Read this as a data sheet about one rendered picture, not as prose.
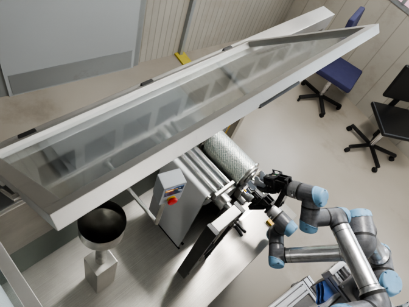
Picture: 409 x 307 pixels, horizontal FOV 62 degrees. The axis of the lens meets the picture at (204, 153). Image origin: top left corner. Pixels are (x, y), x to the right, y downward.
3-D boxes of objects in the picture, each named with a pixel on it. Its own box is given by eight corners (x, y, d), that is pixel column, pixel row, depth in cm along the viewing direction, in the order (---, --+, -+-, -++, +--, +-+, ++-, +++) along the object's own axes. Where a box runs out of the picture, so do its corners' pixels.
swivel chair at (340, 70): (346, 109, 411) (407, 40, 331) (317, 123, 383) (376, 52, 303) (314, 77, 433) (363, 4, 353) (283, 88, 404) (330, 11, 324)
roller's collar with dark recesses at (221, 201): (218, 212, 137) (223, 204, 132) (208, 201, 139) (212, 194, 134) (229, 203, 141) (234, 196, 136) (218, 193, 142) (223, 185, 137)
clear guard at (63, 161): (64, 210, 51) (62, 208, 51) (-7, 158, 88) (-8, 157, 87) (367, 31, 109) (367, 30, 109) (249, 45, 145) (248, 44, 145)
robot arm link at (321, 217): (328, 233, 138) (332, 208, 136) (305, 236, 135) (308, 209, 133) (316, 226, 146) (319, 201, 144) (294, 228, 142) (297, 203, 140)
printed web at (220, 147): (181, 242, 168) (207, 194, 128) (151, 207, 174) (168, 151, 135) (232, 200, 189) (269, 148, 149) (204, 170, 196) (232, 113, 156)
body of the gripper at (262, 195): (262, 182, 169) (279, 200, 166) (255, 190, 176) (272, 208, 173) (252, 190, 165) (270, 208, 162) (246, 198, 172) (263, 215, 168)
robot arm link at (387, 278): (367, 297, 175) (386, 291, 165) (364, 271, 184) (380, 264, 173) (388, 302, 177) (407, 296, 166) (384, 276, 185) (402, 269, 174)
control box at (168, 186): (160, 210, 97) (166, 194, 90) (151, 191, 100) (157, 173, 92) (182, 203, 101) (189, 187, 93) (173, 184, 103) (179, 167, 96)
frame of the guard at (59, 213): (59, 263, 49) (36, 222, 46) (-15, 183, 89) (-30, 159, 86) (383, 45, 112) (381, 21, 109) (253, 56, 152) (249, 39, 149)
